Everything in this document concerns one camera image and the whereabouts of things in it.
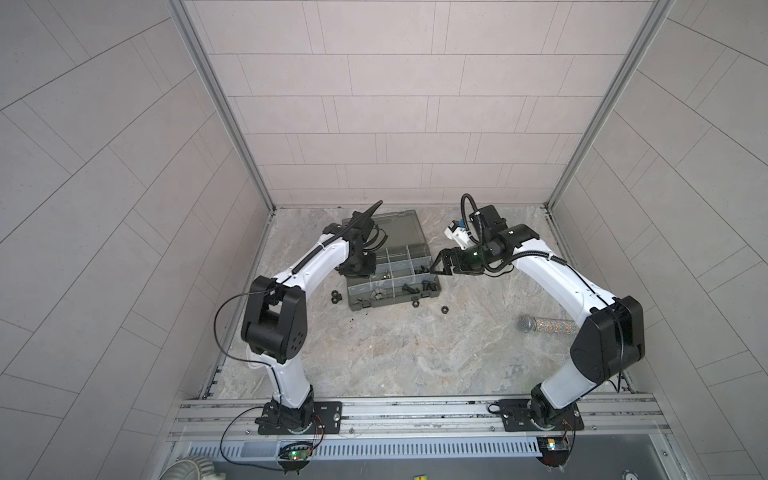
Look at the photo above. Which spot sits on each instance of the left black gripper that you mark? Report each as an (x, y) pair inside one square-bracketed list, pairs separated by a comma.
[(368, 271)]

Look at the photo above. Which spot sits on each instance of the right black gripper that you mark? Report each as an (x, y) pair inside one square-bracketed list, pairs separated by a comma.
[(459, 263)]

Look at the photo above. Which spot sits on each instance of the grey compartment organizer box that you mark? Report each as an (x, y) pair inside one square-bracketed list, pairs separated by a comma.
[(403, 266)]

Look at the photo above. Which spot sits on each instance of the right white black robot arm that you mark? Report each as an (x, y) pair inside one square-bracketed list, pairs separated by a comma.
[(610, 334)]

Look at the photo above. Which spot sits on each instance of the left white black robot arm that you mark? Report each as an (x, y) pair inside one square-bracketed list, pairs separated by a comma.
[(275, 320)]

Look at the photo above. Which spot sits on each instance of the glitter tube with cap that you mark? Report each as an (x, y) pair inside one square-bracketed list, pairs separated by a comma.
[(528, 323)]

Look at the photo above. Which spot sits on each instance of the right controller board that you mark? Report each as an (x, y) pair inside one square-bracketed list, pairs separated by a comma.
[(555, 451)]

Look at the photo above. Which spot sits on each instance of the controller board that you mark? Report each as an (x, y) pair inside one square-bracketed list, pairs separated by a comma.
[(295, 456), (555, 451)]

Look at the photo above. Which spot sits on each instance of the left controller board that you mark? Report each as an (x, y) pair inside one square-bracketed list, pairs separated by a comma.
[(295, 456)]

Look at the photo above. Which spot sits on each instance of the white fan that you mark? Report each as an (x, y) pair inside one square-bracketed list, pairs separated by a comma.
[(192, 468)]

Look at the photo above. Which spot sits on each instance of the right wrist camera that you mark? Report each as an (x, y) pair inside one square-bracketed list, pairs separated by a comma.
[(459, 233)]

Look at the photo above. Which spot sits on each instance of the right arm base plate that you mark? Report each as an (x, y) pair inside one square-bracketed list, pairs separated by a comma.
[(519, 415)]

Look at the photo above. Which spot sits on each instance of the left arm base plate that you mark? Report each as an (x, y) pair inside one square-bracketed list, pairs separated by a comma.
[(277, 419)]

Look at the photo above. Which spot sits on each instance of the aluminium rail frame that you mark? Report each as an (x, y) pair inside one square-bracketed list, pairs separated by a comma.
[(421, 417)]

